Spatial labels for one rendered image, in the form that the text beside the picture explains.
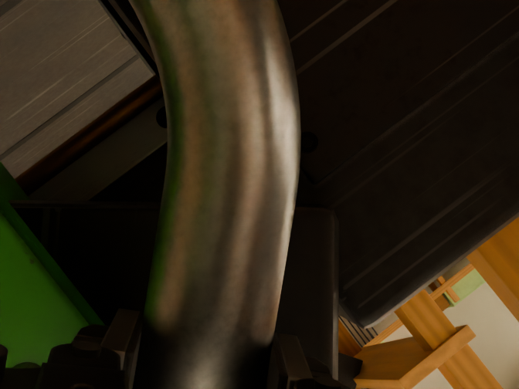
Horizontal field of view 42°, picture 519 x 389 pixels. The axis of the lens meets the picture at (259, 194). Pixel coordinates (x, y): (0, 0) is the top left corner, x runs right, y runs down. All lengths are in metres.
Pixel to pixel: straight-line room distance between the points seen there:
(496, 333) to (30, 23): 9.45
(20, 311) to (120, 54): 0.56
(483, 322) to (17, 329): 9.67
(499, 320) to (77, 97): 9.33
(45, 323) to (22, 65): 0.48
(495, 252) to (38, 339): 0.82
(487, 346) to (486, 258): 8.86
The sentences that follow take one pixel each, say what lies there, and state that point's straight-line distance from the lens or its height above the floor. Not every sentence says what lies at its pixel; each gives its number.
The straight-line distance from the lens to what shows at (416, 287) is 0.24.
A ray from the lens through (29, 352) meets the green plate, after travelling 0.19.
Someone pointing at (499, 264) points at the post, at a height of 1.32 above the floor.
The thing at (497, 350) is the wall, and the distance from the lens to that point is 9.86.
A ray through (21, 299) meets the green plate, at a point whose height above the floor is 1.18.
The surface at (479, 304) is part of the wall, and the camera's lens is 9.82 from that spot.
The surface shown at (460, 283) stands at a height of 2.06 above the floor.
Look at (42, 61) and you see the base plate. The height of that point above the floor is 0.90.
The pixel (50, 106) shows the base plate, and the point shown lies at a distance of 0.73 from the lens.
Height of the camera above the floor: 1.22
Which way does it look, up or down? 11 degrees down
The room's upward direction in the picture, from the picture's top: 143 degrees clockwise
